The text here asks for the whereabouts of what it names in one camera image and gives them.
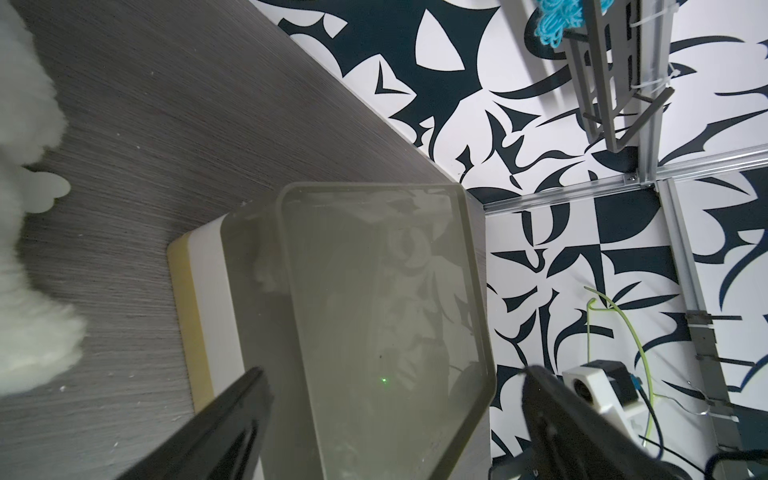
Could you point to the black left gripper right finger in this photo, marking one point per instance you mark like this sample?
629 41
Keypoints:
569 440

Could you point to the grey wall shelf rack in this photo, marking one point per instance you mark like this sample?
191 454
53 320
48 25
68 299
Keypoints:
618 60

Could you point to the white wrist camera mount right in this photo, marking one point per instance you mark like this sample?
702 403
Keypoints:
607 387

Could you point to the grey-yellow mini drawer cabinet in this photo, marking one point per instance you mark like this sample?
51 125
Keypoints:
362 303

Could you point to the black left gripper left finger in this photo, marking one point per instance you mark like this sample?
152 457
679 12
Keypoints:
223 441

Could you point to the white plush toy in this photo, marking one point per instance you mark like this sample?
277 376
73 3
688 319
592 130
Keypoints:
40 336

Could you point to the teal yarn ball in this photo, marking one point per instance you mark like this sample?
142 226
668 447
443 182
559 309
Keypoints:
556 17

